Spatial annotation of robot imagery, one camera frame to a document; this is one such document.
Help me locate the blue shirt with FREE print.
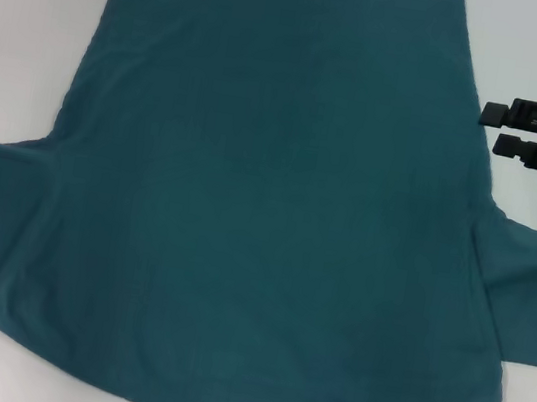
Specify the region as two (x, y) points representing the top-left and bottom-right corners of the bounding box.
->
(0, 0), (537, 402)

